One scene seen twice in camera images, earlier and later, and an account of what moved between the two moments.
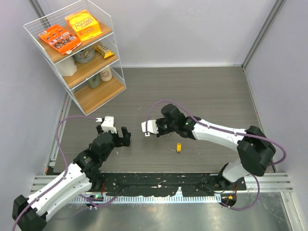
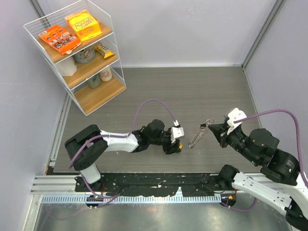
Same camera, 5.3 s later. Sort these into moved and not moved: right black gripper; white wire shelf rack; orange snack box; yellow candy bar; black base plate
Moved: right black gripper
Not moved: black base plate; orange snack box; white wire shelf rack; yellow candy bar
